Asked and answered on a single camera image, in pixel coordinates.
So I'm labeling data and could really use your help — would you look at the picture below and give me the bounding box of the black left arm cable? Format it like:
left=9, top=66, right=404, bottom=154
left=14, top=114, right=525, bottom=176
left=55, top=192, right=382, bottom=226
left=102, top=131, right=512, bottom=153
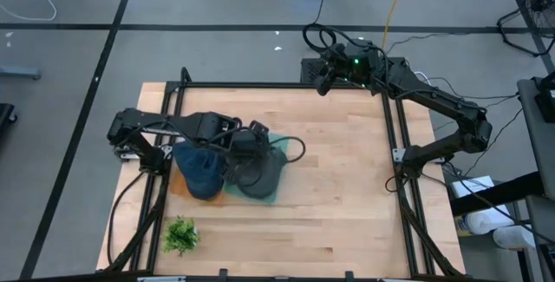
left=268, top=136, right=307, bottom=164

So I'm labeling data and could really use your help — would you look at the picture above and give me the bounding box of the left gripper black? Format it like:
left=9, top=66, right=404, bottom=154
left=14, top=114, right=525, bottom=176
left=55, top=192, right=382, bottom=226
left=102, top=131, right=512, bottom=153
left=225, top=120, right=271, bottom=184

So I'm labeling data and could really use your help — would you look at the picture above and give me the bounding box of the black aluminium table frame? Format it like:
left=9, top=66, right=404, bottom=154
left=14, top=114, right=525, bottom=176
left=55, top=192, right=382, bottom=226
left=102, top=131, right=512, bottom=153
left=95, top=67, right=467, bottom=281

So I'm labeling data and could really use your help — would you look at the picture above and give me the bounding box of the white paper towel roll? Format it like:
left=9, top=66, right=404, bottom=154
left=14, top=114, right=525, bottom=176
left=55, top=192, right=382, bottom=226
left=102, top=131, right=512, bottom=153
left=454, top=206, right=515, bottom=236
left=493, top=225, right=537, bottom=251

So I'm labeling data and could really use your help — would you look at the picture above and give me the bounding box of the grey side table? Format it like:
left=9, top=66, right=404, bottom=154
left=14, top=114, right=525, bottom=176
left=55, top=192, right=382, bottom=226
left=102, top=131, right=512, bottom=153
left=516, top=77, right=555, bottom=200

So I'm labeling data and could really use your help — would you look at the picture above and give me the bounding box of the green mat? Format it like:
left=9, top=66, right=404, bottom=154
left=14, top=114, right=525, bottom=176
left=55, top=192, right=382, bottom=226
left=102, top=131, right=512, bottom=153
left=224, top=132, right=291, bottom=206

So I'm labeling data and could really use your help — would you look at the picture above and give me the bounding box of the grey-green cap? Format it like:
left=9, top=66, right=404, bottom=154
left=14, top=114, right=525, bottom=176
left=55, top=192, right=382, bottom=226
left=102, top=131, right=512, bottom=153
left=233, top=146, right=290, bottom=200

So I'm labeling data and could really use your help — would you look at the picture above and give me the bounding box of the coiled black floor cable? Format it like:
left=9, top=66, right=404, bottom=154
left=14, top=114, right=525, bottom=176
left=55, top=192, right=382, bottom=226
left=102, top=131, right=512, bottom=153
left=302, top=0, right=338, bottom=54

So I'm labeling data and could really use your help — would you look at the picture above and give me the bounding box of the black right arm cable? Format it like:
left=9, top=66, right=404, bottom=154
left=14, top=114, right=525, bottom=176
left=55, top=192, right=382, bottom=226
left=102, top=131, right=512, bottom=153
left=318, top=23, right=388, bottom=64

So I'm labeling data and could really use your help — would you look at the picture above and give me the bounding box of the white computer cable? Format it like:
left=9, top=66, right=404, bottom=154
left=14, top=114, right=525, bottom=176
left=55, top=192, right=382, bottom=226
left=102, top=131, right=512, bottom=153
left=414, top=71, right=434, bottom=88

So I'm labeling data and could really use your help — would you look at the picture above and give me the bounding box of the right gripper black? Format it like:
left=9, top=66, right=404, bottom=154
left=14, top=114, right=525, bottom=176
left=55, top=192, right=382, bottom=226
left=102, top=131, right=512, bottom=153
left=315, top=38, right=385, bottom=97

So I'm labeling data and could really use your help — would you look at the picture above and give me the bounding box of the white box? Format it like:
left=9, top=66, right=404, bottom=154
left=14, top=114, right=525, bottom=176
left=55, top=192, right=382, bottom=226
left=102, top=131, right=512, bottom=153
left=450, top=175, right=495, bottom=199

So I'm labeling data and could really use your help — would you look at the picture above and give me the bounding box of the black shelf beam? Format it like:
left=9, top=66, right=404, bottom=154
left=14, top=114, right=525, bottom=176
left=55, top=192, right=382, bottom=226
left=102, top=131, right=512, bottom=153
left=450, top=171, right=545, bottom=218

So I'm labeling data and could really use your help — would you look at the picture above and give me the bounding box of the black hanging table cable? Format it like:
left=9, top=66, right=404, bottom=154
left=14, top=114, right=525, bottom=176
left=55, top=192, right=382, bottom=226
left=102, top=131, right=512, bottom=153
left=107, top=171, right=147, bottom=268

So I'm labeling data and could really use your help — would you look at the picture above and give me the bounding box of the orange mat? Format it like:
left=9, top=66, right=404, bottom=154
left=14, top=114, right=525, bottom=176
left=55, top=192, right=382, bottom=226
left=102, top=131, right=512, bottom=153
left=168, top=168, right=226, bottom=207

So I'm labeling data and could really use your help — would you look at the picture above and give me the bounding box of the black device on side table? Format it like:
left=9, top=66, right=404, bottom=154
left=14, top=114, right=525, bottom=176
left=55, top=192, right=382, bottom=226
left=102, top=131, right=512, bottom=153
left=533, top=71, right=555, bottom=123

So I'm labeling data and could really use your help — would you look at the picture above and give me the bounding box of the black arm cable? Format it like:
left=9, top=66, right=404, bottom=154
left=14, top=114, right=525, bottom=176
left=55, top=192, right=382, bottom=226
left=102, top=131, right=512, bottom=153
left=268, top=136, right=307, bottom=164
left=318, top=23, right=388, bottom=64

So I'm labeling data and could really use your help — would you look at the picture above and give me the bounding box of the black keyboard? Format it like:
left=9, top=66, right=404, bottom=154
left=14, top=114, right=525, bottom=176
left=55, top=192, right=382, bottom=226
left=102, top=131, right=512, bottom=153
left=300, top=56, right=413, bottom=88

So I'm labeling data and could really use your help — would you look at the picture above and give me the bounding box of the yellow floor cable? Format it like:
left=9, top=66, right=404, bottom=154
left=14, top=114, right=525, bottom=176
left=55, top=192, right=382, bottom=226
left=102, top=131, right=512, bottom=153
left=379, top=0, right=411, bottom=57

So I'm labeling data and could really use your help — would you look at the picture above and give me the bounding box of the black floor object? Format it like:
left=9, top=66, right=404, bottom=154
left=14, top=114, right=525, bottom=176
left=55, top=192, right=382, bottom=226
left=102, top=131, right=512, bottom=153
left=0, top=102, right=18, bottom=140

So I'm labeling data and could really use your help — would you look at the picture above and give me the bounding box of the grey floor bar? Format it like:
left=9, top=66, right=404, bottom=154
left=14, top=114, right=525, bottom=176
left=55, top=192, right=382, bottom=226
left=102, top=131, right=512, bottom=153
left=0, top=64, right=42, bottom=81

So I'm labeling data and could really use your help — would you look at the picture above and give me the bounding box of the small green potted plant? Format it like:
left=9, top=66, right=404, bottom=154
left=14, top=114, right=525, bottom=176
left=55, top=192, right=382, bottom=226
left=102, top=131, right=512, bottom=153
left=160, top=215, right=201, bottom=258

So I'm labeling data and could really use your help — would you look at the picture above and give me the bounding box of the blue denim cap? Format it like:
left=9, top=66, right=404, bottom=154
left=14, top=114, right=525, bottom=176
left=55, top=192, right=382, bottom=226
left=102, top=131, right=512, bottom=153
left=172, top=141, right=226, bottom=200

